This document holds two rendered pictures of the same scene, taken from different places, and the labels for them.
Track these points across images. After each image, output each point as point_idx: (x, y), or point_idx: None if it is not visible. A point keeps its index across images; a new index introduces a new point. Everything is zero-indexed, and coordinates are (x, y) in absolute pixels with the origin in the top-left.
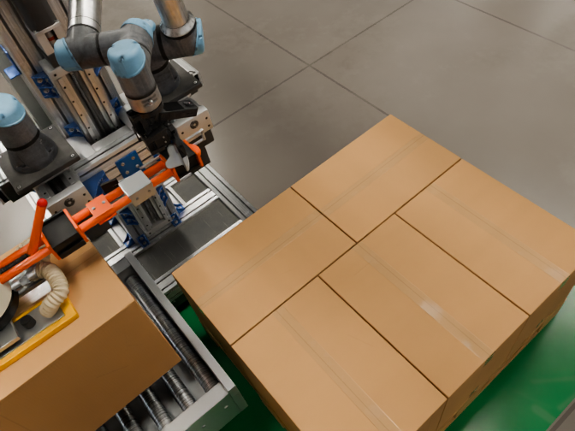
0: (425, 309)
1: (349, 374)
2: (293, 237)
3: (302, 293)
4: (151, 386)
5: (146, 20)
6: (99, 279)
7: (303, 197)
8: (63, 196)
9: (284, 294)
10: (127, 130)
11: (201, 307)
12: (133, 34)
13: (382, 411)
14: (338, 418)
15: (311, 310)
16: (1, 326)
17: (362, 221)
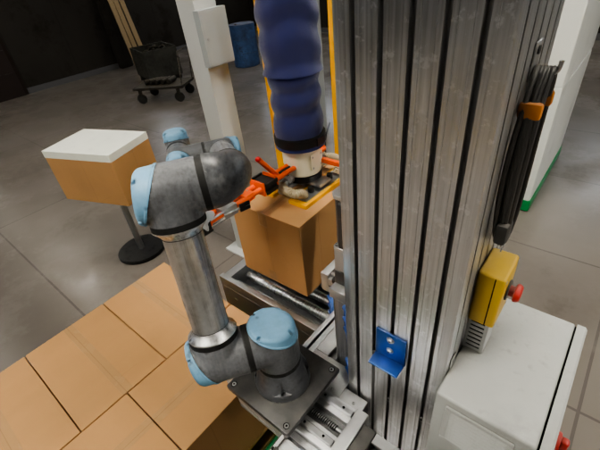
0: (92, 347)
1: (154, 304)
2: (183, 389)
3: (179, 343)
4: (281, 285)
5: (261, 334)
6: (254, 204)
7: (170, 439)
8: (332, 262)
9: None
10: (320, 347)
11: None
12: (172, 146)
13: (140, 291)
14: (165, 284)
15: (173, 333)
16: None
17: (115, 417)
